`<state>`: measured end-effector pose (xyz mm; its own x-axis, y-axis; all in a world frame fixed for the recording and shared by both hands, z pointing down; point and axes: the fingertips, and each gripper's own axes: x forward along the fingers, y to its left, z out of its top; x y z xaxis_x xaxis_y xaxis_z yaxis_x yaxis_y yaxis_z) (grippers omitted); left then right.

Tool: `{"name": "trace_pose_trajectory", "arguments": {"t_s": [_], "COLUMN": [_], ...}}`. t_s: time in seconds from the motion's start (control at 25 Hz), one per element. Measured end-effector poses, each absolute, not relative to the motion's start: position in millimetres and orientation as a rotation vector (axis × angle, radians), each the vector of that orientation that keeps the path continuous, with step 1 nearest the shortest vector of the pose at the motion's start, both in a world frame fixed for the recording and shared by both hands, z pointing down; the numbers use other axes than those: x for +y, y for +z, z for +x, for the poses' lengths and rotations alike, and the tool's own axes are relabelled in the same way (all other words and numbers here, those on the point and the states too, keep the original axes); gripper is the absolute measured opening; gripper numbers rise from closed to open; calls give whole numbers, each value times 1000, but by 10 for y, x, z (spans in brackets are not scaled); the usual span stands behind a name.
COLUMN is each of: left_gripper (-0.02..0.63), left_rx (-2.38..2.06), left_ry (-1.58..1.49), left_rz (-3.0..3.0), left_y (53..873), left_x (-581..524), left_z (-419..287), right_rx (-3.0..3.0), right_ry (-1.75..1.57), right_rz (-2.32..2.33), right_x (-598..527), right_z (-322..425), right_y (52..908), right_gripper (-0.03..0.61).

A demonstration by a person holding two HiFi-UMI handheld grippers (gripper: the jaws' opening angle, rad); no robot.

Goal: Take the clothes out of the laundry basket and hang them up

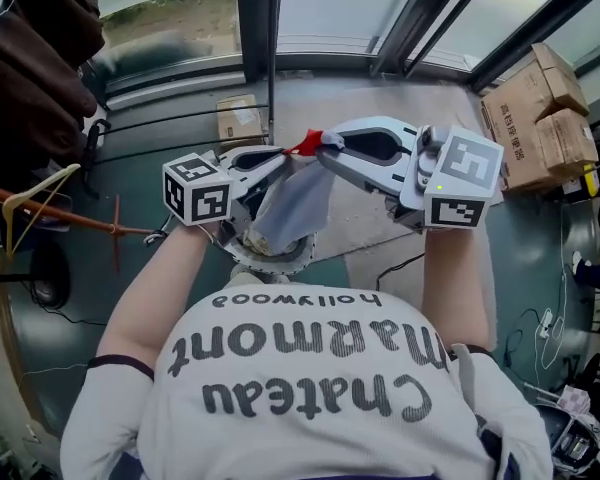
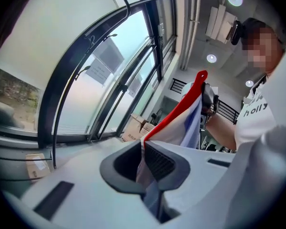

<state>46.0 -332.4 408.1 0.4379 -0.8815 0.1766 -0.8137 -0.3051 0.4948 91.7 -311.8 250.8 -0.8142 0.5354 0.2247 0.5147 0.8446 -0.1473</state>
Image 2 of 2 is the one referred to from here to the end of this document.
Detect black metal garment rail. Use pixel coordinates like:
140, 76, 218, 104
51, 0, 132, 169

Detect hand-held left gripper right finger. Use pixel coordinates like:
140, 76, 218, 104
144, 140, 236, 224

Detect large printed cardboard box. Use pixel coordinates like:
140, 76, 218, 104
121, 113, 149, 143

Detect flat labelled cardboard box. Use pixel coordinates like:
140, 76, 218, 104
25, 153, 51, 180

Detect black framed glass door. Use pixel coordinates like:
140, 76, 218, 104
37, 0, 179, 150

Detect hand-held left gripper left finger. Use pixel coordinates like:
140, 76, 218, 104
21, 141, 163, 229

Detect person's right forearm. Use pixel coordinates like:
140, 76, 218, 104
204, 112, 239, 151

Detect small cardboard box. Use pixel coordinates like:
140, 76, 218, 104
139, 122, 156, 137

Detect black metal railing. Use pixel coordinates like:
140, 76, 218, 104
169, 78, 240, 125

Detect white ceiling air conditioner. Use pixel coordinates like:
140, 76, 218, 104
204, 4, 238, 44

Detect black head-mounted camera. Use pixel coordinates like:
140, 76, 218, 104
230, 20, 245, 45

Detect person's head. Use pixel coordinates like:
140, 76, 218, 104
240, 17, 286, 75

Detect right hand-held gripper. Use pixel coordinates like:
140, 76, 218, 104
199, 81, 220, 126

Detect white blue red-trimmed clothes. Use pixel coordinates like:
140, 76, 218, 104
135, 70, 208, 221

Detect small black standing fan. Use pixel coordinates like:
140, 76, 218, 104
150, 107, 164, 125

